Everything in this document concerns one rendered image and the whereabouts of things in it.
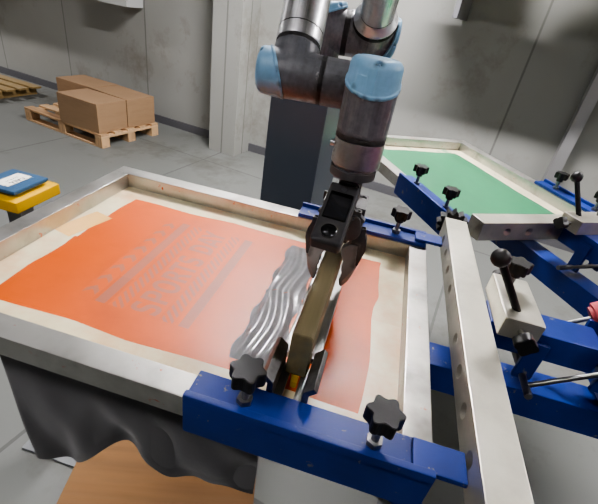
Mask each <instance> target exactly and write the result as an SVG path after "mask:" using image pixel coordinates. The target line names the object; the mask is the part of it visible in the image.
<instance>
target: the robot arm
mask: <svg viewBox="0 0 598 504"><path fill-rule="evenodd" d="M398 2H399V0H363V1H362V2H361V3H360V4H359V5H358V7H357V8H356V10H355V9H348V3H347V2H341V1H331V0H285V1H284V5H283V10H282V14H281V19H280V23H279V28H278V33H277V37H276V42H275V46H274V45H272V44H271V45H263V46H262V47H261V48H260V50H259V53H258V55H257V60H256V67H255V84H256V88H257V90H258V91H259V92H260V93H262V94H266V95H268V96H273V97H277V98H280V99H289V100H294V101H300V102H306V103H311V104H317V105H320V106H326V107H331V108H336V109H340V114H339V119H338V124H337V130H336V136H335V139H331V140H330V145H332V146H335V147H334V148H333V151H332V156H331V160H332V161H331V166H330V172H331V174H332V175H334V176H335V177H337V178H339V179H340V180H339V183H336V182H332V183H331V185H330V188H329V190H328V192H327V194H326V196H325V198H324V199H323V205H322V207H320V208H319V209H318V212H319V215H316V214H314V216H313V220H312V222H311V223H310V225H309V227H308V229H307V231H306V236H305V242H306V255H307V265H308V270H309V273H310V275H311V277H312V278H314V277H315V275H316V272H317V270H318V264H319V262H320V259H321V253H322V252H324V251H329V252H332V253H335V254H338V253H339V252H340V250H341V256H342V258H343V263H342V266H341V272H342V273H341V274H340V276H339V285H340V286H342V285H343V284H345V283H346V282H347V281H348V280H349V278H350V277H351V275H352V274H353V272H354V270H355V269H356V267H357V266H358V264H359V262H360V260H361V258H362V256H363V255H364V253H365V250H366V246H367V235H366V231H367V227H362V225H363V223H365V220H366V219H365V217H364V216H365V212H366V208H367V204H368V200H369V197H370V196H367V195H363V194H361V193H360V192H361V188H362V184H363V183H370V182H372V181H374V179H375V175H376V171H377V170H378V169H379V167H380V163H381V159H382V155H383V152H384V148H385V142H386V139H387V135H388V131H389V128H390V124H391V120H392V116H393V113H394V109H395V105H396V101H397V98H398V95H399V94H400V91H401V87H402V84H401V81H402V77H403V72H404V66H403V64H402V63H401V62H400V61H398V60H395V59H391V57H392V56H393V54H394V52H395V49H396V46H397V44H398V41H399V38H400V34H401V30H402V19H401V18H399V17H398V12H397V10H396V9H397V6H398ZM339 55H340V56H346V57H351V58H352V59H351V60H346V59H341V58H338V56H339ZM363 198H365V199H366V200H365V199H363ZM347 241H349V242H347ZM343 242H344V243H345V244H343ZM342 244H343V246H342ZM341 247H342V249H341Z"/></svg>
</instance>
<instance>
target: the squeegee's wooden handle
mask: <svg viewBox="0 0 598 504"><path fill-rule="evenodd" d="M342 260H343V258H342V256H341V250H340V252H339V253H338V254H335V253H332V252H329V251H325V254H324V256H323V259H322V261H321V264H320V266H319V269H318V271H317V274H316V276H315V279H314V281H313V284H312V286H311V289H310V291H309V294H308V296H307V299H306V301H305V304H304V306H303V308H302V311H301V313H300V316H299V318H298V321H297V323H296V326H295V328H294V331H293V333H292V337H291V342H290V347H289V353H288V358H287V363H286V369H285V372H288V373H291V374H294V375H298V376H301V377H304V378H305V377H306V375H307V372H308V369H309V365H310V362H311V358H312V355H313V352H314V348H315V345H316V342H317V339H318V336H319V333H320V329H321V326H322V323H323V320H324V317H325V314H326V310H327V307H328V304H329V301H330V298H331V295H332V291H333V288H334V285H335V282H336V279H337V276H338V272H339V269H340V266H341V263H342Z"/></svg>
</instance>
